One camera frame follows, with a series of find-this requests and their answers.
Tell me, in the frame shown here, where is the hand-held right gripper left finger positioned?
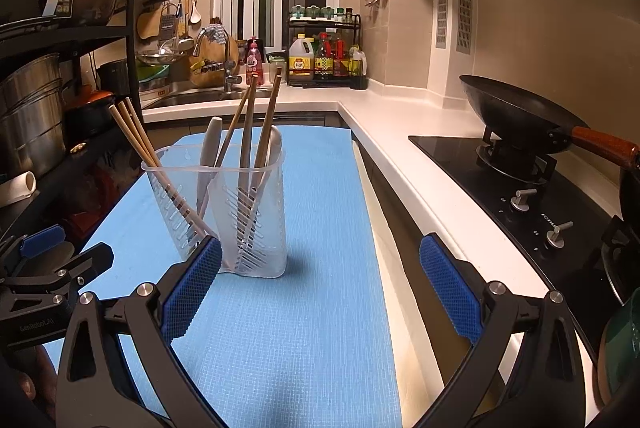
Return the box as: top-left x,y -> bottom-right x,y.
55,235 -> 223,428

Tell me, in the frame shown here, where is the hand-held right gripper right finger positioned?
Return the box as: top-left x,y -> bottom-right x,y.
419,233 -> 588,428

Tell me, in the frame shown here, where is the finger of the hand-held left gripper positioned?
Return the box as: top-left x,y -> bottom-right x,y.
0,242 -> 115,306
0,223 -> 67,269

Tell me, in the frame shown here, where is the clear plastic utensil holder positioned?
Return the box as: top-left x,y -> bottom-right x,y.
140,143 -> 288,279

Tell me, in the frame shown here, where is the white-handled metal fork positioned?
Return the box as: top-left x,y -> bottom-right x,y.
196,115 -> 223,219

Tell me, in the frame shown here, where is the white ceramic striped-handle spoon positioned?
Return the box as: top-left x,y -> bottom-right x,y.
250,125 -> 284,229

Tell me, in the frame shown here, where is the white paper roll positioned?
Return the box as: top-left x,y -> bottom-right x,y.
0,171 -> 38,209

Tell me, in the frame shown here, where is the dark base cabinet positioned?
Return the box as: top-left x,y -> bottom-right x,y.
337,111 -> 501,344

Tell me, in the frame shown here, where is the metal cooktop knob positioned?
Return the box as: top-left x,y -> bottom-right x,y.
545,222 -> 575,250
509,188 -> 538,213

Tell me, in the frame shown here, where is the stainless steel stockpot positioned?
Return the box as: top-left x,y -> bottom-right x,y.
0,53 -> 66,179

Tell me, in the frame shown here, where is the blue tablecloth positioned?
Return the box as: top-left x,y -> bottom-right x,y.
40,124 -> 406,428

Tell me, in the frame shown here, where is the black glass gas cooktop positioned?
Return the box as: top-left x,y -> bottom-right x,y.
407,135 -> 640,359

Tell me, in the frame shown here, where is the orange-rimmed pot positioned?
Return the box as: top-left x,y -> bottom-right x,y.
65,88 -> 118,134

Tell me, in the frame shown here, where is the black burner grate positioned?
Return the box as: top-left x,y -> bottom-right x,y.
600,215 -> 640,304
475,128 -> 558,186

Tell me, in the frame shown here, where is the small black pot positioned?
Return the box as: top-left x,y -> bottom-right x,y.
97,60 -> 132,94

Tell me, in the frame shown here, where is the green ceramic pot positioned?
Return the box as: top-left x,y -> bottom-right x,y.
597,293 -> 640,409

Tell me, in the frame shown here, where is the green plastic basin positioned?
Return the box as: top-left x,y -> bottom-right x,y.
137,63 -> 171,84

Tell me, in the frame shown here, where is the metal mixing bowl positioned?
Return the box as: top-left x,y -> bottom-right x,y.
136,51 -> 173,66

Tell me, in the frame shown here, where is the round wooden cutting board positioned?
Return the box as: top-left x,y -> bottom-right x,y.
189,26 -> 240,89

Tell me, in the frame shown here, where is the black metal shelf rack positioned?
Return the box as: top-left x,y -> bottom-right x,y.
0,0 -> 198,229

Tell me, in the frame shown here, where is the chrome faucet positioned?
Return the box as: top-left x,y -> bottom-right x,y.
192,28 -> 241,94

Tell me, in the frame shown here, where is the pink dish soap bottle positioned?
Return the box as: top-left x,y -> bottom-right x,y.
245,37 -> 265,79

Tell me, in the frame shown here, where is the metal grater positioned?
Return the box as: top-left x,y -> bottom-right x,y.
159,6 -> 176,42

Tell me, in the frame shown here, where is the glass oil dispenser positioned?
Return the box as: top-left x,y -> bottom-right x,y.
348,50 -> 368,79

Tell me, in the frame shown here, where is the dark glass bowl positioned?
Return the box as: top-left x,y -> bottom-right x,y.
74,0 -> 120,26

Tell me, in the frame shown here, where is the yellow cooking oil jug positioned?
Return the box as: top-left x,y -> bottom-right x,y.
288,34 -> 316,82

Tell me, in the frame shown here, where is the red sauce bottle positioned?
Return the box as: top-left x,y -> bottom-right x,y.
332,36 -> 348,76

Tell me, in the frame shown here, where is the dark soy sauce bottle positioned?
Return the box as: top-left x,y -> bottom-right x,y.
314,33 -> 333,79

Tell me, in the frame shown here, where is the row of green-lidded spice jars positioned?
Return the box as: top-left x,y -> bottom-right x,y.
291,4 -> 357,22

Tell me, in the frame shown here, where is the black wok with wooden handle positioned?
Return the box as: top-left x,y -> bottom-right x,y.
459,74 -> 640,169

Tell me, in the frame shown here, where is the wide grey wall vent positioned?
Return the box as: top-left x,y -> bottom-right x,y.
456,0 -> 474,55

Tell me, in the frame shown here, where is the narrow grey wall vent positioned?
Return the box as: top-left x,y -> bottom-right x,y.
436,0 -> 449,49

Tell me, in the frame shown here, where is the black wire spice rack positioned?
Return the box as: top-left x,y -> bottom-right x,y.
287,13 -> 362,86

